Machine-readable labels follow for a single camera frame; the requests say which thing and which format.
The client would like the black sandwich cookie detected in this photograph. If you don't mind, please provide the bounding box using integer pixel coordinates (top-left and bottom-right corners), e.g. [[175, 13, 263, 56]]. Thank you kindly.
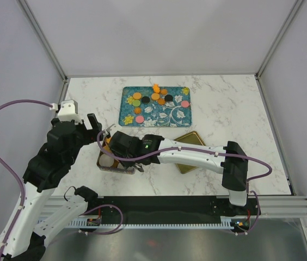
[[141, 96, 150, 104], [164, 95, 173, 102]]

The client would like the orange fish cookie on tray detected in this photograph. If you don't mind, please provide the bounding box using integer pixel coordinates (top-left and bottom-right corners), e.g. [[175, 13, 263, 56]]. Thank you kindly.
[[152, 84, 161, 93]]

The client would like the gold tin lid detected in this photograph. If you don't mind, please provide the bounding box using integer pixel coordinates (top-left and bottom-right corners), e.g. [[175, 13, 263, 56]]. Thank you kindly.
[[174, 130, 206, 174]]

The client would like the square cookie tin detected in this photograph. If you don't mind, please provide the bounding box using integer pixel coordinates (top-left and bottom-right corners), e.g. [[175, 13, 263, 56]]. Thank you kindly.
[[96, 135, 137, 176]]

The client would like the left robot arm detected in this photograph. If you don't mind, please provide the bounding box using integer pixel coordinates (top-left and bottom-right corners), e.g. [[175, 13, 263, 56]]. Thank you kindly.
[[0, 114, 102, 260]]

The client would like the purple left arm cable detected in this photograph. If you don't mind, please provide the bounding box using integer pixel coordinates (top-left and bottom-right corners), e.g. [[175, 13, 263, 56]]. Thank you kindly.
[[0, 99, 52, 261]]

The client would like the pink cookie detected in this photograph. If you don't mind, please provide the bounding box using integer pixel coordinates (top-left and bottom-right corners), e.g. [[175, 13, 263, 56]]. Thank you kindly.
[[181, 101, 190, 108], [136, 115, 144, 123]]

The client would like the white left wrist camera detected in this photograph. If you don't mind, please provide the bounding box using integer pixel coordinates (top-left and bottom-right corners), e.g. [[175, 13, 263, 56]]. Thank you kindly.
[[50, 100, 83, 124]]

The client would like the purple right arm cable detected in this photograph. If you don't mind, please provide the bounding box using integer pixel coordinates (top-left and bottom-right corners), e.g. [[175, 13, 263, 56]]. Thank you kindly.
[[96, 130, 273, 236]]

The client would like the orange fish cookie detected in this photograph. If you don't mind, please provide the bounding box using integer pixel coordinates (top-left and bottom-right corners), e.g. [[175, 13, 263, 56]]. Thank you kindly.
[[104, 138, 112, 153], [152, 84, 161, 93]]

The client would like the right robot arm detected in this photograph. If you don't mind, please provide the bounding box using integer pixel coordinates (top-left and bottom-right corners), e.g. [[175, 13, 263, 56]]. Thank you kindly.
[[109, 131, 248, 215]]

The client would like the white paper cup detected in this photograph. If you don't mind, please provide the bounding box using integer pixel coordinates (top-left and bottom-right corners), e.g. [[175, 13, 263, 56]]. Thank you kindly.
[[99, 154, 114, 167]]

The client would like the teal floral tray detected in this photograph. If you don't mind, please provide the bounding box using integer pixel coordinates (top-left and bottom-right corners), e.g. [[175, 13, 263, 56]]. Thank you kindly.
[[118, 86, 192, 127]]

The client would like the orange round cookie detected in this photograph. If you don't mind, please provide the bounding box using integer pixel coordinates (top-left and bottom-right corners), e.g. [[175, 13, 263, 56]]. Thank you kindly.
[[132, 92, 142, 100], [151, 93, 160, 101]]

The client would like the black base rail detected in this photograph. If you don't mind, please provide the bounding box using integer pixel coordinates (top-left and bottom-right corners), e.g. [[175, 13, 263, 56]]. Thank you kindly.
[[88, 196, 257, 225]]

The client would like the green cookie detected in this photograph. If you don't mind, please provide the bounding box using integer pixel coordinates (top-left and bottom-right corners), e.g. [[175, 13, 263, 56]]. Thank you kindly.
[[132, 100, 140, 107]]

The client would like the orange flower cookie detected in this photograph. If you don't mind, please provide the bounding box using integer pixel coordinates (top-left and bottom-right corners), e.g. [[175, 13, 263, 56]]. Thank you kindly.
[[134, 107, 141, 114]]

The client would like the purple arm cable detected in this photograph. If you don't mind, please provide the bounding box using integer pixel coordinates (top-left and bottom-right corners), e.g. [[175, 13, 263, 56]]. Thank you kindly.
[[0, 99, 52, 261], [96, 130, 273, 236]]

